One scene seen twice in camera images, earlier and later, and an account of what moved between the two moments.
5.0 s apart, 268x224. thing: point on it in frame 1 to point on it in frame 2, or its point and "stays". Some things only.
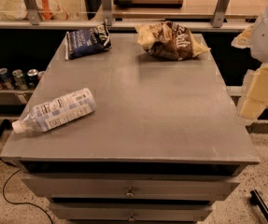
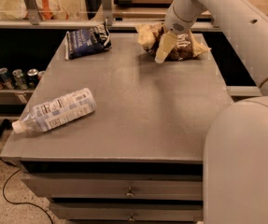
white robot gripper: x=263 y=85 to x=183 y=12
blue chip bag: x=88 y=41 stays
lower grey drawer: x=131 y=211 stays
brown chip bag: x=168 y=40 stays
